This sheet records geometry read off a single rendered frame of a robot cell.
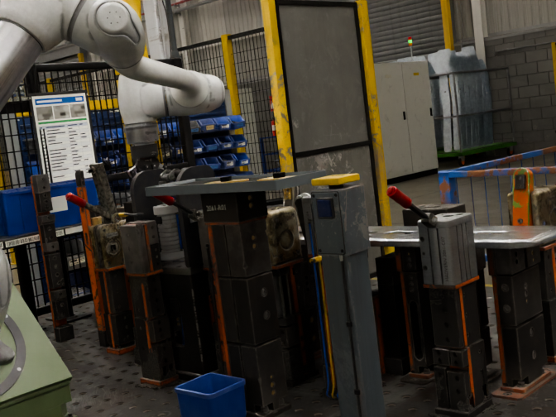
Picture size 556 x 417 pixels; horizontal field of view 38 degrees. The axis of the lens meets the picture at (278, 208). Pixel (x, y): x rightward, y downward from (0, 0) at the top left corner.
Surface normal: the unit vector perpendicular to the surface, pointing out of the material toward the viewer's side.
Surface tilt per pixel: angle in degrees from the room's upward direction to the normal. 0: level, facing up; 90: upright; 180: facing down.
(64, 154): 90
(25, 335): 44
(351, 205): 90
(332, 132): 93
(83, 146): 90
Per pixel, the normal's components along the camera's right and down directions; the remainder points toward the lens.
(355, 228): 0.73, -0.02
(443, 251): -0.68, 0.16
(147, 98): 0.21, 0.07
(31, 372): 0.41, -0.72
